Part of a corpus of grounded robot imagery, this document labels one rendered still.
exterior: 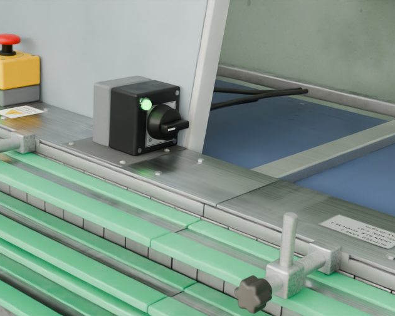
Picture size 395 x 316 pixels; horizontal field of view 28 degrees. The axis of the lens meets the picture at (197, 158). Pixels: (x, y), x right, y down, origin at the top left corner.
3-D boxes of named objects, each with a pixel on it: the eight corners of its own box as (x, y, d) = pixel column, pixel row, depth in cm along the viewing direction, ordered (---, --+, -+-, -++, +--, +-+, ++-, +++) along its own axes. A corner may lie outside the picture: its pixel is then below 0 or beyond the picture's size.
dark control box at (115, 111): (137, 131, 108) (91, 142, 102) (139, 74, 105) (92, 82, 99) (182, 145, 103) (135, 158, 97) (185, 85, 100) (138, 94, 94)
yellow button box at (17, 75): (15, 91, 125) (-26, 98, 119) (14, 44, 122) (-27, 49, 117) (42, 100, 120) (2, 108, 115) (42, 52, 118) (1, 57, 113)
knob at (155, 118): (170, 135, 101) (190, 141, 99) (145, 142, 97) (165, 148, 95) (172, 101, 99) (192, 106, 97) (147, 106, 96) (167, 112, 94)
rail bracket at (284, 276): (313, 258, 77) (226, 303, 67) (320, 187, 74) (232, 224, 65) (348, 271, 74) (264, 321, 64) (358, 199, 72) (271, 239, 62)
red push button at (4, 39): (-13, 56, 117) (-13, 33, 116) (10, 53, 120) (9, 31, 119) (4, 61, 115) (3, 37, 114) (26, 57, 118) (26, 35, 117)
